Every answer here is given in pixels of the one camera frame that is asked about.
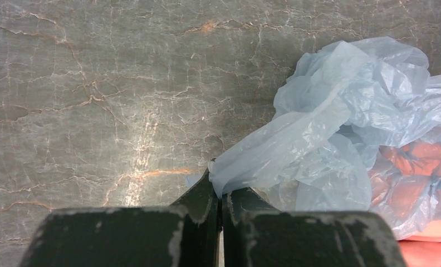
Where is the light blue plastic trash bag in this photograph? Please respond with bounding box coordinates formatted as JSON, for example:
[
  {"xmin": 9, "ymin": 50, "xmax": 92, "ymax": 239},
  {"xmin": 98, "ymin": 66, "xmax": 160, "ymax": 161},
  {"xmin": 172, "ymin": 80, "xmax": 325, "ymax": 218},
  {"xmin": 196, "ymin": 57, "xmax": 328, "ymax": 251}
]
[{"xmin": 208, "ymin": 36, "xmax": 441, "ymax": 240}]

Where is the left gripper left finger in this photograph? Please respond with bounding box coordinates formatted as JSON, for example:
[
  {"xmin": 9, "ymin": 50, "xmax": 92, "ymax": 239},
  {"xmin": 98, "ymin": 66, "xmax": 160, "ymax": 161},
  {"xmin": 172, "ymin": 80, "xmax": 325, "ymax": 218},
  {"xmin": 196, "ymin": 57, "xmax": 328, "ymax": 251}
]
[{"xmin": 20, "ymin": 172, "xmax": 219, "ymax": 266}]

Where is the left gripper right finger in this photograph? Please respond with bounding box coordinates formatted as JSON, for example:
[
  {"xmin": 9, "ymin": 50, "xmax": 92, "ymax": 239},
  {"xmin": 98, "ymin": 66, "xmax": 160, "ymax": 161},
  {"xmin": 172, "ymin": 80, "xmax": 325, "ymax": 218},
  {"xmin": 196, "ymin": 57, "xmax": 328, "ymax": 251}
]
[{"xmin": 222, "ymin": 188, "xmax": 405, "ymax": 266}]

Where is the salmon pink cloth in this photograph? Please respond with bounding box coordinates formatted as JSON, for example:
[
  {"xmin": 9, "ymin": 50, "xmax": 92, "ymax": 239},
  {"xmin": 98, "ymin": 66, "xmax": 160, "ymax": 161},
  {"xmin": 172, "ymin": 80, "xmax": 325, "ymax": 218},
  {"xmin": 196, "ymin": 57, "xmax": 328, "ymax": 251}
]
[{"xmin": 367, "ymin": 72, "xmax": 441, "ymax": 267}]

